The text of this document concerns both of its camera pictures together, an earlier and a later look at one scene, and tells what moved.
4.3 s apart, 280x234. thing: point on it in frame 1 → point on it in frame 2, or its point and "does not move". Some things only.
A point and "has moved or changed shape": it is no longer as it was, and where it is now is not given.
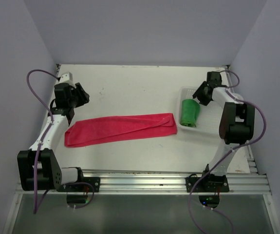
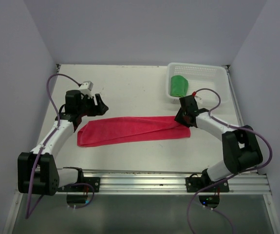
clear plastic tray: (210, 114) has moved or changed shape
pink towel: (102, 129) has moved or changed shape
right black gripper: (197, 94) → (178, 118)
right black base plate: (211, 184) does not move
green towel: (190, 112) has moved or changed shape
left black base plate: (95, 181) does not move
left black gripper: (84, 97) → (97, 110)
